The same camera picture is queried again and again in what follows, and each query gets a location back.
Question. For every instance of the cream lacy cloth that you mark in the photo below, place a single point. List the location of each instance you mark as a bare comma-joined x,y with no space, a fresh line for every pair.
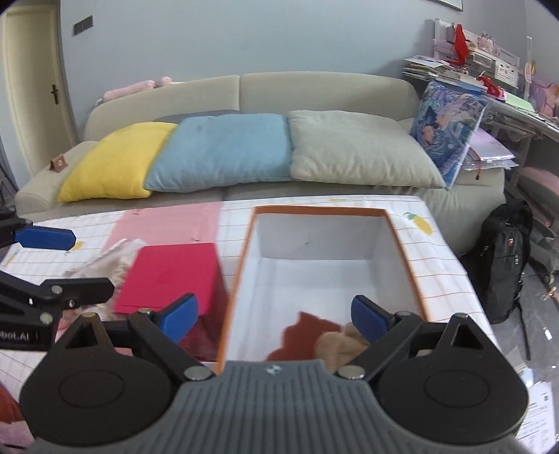
118,257

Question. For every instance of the checked lemon print tablecloth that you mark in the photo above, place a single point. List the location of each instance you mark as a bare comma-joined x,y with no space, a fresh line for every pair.
441,279

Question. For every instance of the pink chair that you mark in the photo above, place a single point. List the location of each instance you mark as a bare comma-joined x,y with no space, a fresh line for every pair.
541,183

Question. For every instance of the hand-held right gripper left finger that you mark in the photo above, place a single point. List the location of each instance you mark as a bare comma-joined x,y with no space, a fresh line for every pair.
181,318

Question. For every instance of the printed paper sheets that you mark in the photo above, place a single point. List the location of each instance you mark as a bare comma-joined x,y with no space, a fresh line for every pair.
541,410

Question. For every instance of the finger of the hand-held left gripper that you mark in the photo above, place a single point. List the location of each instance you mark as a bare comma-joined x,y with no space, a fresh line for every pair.
65,293
43,238

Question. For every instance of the yellow pillow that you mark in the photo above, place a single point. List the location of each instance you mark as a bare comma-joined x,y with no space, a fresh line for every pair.
113,161

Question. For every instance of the dark wall switch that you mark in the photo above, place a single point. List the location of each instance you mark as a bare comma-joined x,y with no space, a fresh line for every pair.
83,25

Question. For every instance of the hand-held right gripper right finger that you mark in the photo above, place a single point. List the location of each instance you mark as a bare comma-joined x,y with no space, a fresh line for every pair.
369,318

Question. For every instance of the orange cardboard box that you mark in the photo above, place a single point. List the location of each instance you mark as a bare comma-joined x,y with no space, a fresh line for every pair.
323,279

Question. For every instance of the red box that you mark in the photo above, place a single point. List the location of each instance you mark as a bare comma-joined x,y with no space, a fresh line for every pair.
170,279

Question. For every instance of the pink table mat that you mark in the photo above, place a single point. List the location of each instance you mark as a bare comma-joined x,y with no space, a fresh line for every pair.
174,222

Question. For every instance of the pink plush toy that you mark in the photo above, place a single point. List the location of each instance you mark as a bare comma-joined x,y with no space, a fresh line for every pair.
131,88

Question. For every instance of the red hanging ornament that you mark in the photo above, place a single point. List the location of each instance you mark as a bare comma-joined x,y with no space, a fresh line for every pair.
460,41

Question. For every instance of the grey blanket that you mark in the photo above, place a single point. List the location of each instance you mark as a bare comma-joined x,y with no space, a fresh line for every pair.
196,115

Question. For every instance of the beige pillow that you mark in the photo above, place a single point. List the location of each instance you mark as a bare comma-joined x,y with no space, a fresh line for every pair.
358,148

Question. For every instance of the red and pink cloth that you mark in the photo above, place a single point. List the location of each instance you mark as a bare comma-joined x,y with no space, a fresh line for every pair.
11,419

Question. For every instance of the tan cloth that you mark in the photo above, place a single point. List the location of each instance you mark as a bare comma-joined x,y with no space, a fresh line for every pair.
338,345

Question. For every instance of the loose papers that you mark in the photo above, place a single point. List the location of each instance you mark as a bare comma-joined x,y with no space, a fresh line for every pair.
491,150

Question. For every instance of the black backpack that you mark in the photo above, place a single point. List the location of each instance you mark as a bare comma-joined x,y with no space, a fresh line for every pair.
502,266

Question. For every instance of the white desk shelf organiser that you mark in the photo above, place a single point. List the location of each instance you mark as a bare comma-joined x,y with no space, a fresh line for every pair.
480,56

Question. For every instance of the blue pillow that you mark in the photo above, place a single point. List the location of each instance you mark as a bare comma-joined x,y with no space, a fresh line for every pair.
222,150

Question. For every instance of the blue printed cushion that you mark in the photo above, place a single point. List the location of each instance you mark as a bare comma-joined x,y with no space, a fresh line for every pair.
447,126

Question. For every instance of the small brown holder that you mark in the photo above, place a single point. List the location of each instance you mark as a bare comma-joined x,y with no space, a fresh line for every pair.
59,163

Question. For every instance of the beige sofa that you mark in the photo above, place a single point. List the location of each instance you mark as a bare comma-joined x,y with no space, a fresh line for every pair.
332,91

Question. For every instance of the white desk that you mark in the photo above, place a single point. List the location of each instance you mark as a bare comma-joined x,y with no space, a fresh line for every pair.
524,118

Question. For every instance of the cream door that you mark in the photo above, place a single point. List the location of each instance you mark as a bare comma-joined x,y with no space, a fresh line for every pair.
30,87

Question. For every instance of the stack of books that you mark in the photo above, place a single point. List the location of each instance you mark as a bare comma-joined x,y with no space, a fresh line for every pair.
428,67

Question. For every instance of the dark red soft item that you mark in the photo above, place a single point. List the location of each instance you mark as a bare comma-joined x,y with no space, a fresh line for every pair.
301,336

